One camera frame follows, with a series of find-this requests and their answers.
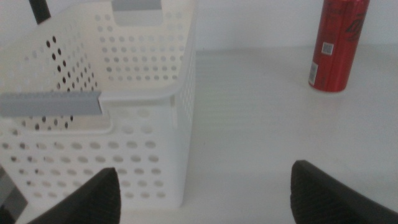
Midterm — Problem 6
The black slanted bar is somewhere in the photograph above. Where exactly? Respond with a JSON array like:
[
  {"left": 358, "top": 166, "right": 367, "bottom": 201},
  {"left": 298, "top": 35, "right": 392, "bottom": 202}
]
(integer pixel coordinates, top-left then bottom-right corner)
[{"left": 28, "top": 0, "right": 52, "bottom": 26}]

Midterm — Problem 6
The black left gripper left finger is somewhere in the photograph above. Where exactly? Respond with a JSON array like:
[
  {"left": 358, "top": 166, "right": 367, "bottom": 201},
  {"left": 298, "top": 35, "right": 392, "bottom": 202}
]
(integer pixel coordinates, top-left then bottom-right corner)
[{"left": 26, "top": 167, "right": 121, "bottom": 224}]

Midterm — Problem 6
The red soda can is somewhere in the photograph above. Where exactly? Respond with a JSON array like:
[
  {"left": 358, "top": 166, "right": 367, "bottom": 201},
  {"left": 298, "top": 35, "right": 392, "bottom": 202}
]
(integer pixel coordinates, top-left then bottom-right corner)
[{"left": 308, "top": 0, "right": 371, "bottom": 93}]

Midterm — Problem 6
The white perforated plastic basket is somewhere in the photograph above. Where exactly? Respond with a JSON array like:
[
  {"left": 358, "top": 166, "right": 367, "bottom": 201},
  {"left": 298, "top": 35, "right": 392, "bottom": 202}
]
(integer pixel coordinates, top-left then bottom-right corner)
[{"left": 0, "top": 0, "right": 198, "bottom": 210}]

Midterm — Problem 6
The grey metal block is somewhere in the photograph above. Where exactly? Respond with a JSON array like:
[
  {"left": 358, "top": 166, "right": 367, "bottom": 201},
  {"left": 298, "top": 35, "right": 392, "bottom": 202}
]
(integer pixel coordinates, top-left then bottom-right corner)
[{"left": 0, "top": 166, "right": 29, "bottom": 224}]

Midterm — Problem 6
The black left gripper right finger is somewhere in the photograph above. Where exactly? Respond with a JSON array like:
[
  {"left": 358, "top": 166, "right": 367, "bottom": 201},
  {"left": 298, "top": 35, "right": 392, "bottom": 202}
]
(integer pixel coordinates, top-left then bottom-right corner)
[{"left": 290, "top": 159, "right": 398, "bottom": 224}]

